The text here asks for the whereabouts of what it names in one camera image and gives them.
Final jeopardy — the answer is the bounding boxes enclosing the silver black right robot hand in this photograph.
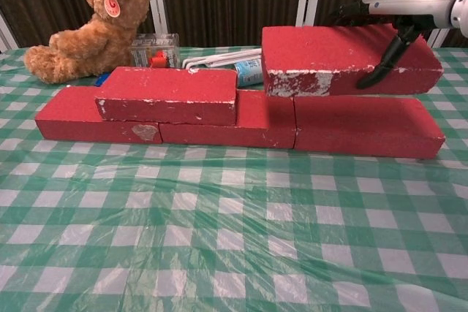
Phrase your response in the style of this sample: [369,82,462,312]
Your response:
[327,0,458,89]

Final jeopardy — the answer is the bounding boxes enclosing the red brick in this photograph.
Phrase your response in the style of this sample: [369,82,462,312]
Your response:
[94,66,238,126]
[157,89,297,149]
[34,85,164,144]
[293,94,446,160]
[261,23,443,98]

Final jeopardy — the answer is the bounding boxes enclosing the light blue drink can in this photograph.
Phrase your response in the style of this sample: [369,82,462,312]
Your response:
[233,56,264,88]

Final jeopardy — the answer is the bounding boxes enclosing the clear plastic box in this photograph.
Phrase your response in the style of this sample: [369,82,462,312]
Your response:
[130,33,181,69]

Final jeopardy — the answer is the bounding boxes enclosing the brown teddy bear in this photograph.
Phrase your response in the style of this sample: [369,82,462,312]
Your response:
[23,0,154,85]

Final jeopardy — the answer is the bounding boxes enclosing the green checkered tablecloth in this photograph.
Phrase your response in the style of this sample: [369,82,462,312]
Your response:
[0,45,468,312]

